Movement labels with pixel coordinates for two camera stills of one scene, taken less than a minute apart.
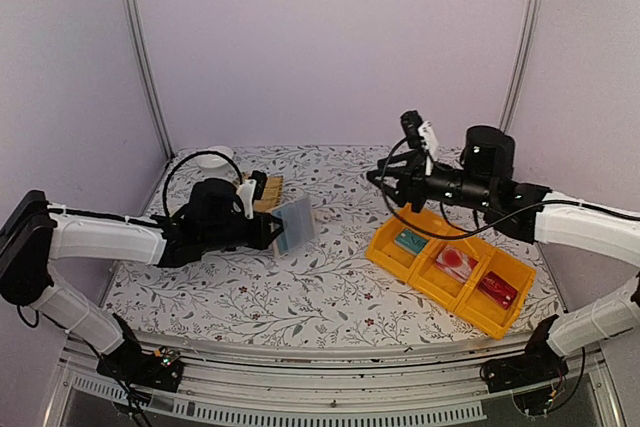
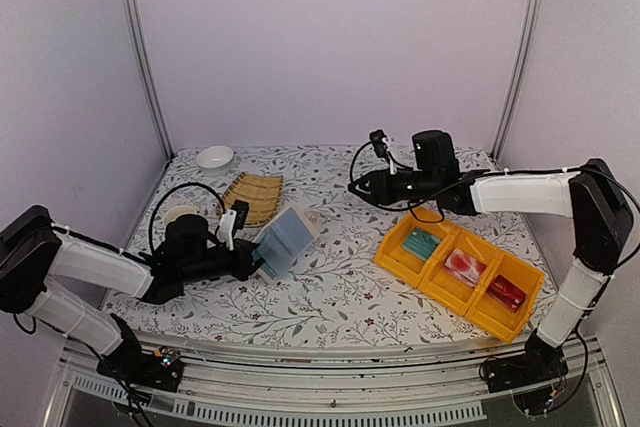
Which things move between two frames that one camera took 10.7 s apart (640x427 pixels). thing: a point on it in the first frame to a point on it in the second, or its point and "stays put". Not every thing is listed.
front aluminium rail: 275,381 stays put
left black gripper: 263,237 to 245,263
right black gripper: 411,186 to 377,182
